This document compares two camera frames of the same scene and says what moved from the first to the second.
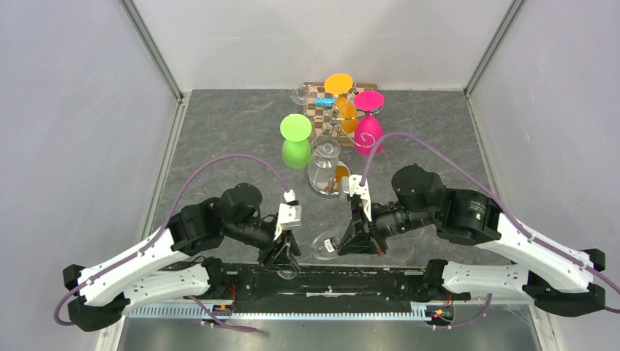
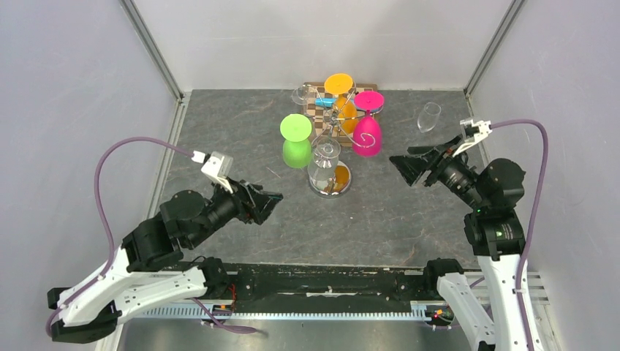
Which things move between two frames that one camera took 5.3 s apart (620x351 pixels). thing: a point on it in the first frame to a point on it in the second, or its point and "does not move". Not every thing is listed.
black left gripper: x=272 y=259 to x=245 y=194
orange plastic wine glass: x=347 y=115 does not move
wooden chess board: x=335 y=115 does not move
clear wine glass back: x=301 y=94 does not move
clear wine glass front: x=322 y=169 does not move
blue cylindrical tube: x=324 y=102 does not move
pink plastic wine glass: x=368 y=131 does not move
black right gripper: x=363 y=236 to x=437 y=161
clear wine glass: x=324 y=246 to x=428 y=117
